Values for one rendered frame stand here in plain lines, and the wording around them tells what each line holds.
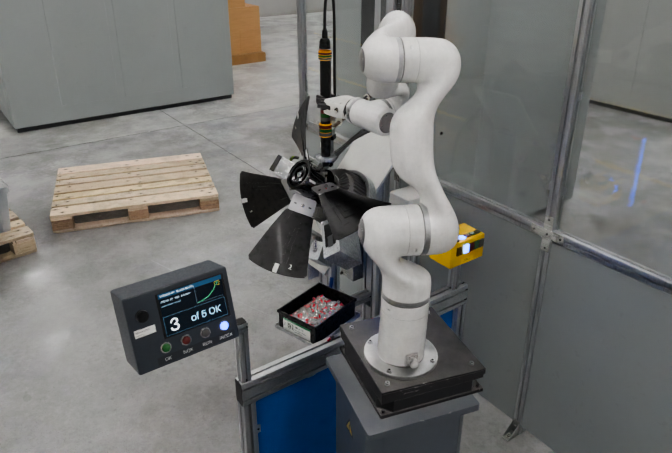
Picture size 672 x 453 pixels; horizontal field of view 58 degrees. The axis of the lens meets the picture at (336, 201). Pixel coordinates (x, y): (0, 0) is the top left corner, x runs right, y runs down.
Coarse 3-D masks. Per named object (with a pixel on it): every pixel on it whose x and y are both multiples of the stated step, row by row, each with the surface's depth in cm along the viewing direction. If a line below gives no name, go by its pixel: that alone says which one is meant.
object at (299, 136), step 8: (304, 104) 233; (304, 112) 231; (296, 120) 241; (304, 120) 228; (296, 128) 240; (304, 128) 227; (296, 136) 241; (304, 136) 225; (296, 144) 242; (304, 144) 225; (304, 152) 225
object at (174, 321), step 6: (180, 312) 144; (168, 318) 143; (174, 318) 144; (180, 318) 145; (168, 324) 143; (174, 324) 144; (180, 324) 145; (168, 330) 143; (174, 330) 144; (180, 330) 145; (168, 336) 143
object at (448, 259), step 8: (464, 224) 212; (464, 232) 207; (480, 232) 207; (464, 240) 202; (472, 240) 204; (456, 248) 200; (480, 248) 208; (432, 256) 207; (440, 256) 204; (448, 256) 200; (456, 256) 201; (464, 256) 204; (472, 256) 207; (448, 264) 201; (456, 264) 203
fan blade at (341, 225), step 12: (324, 192) 208; (336, 192) 209; (348, 192) 209; (324, 204) 203; (336, 204) 202; (348, 204) 202; (360, 204) 202; (372, 204) 201; (384, 204) 200; (336, 216) 198; (348, 216) 197; (360, 216) 197; (336, 228) 195; (348, 228) 194
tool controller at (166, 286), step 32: (128, 288) 144; (160, 288) 141; (192, 288) 146; (224, 288) 150; (128, 320) 138; (160, 320) 142; (192, 320) 146; (128, 352) 144; (160, 352) 143; (192, 352) 147
